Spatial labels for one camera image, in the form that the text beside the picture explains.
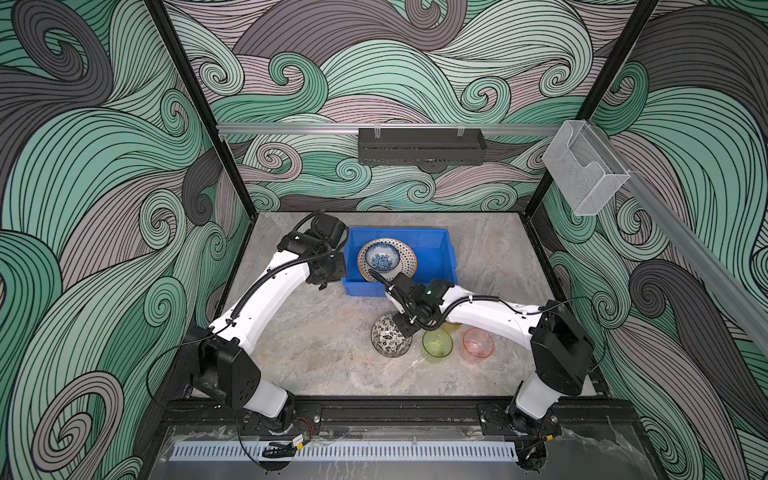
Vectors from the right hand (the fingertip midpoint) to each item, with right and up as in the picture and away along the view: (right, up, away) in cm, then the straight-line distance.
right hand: (403, 324), depth 84 cm
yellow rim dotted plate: (+3, +16, +16) cm, 23 cm away
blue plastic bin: (+14, +18, +22) cm, 31 cm away
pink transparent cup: (+22, -6, +1) cm, 22 cm away
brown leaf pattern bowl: (-5, -4, +1) cm, 6 cm away
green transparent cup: (+10, -7, +2) cm, 12 cm away
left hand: (-19, +16, -4) cm, 25 cm away
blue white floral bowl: (-6, +18, +17) cm, 26 cm away
